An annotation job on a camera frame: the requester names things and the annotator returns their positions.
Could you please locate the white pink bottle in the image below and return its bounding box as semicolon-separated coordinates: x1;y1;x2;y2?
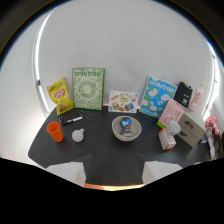
189;83;204;113

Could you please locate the red white cloth item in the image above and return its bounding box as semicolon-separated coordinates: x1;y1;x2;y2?
204;115;224;160

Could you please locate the orange plastic cup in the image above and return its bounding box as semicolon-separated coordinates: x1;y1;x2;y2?
46;121;65;144

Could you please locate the black pouch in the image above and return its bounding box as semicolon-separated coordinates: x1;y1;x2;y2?
173;81;194;109

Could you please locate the white sticker card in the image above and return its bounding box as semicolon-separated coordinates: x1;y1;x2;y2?
107;90;140;114

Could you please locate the green onlytree box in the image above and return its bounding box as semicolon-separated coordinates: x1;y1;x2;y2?
71;67;106;112

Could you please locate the yellow chips bag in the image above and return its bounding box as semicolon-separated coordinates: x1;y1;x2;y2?
45;77;76;117

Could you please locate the blue onlytree box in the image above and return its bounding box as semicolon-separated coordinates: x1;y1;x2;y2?
138;75;179;120

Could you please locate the blue snack packet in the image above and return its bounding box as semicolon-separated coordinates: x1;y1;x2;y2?
119;117;134;137

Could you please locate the white cup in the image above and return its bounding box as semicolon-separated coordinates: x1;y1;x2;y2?
166;120;183;137

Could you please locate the beige bowl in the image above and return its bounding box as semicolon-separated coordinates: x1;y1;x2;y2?
111;115;143;143

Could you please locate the pink tissue pack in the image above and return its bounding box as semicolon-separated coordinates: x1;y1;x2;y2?
156;97;186;130

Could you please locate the orange white small carton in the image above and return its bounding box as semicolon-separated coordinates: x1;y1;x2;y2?
157;128;177;152

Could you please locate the beige cardboard box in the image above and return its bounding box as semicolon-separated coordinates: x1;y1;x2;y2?
177;110;207;149

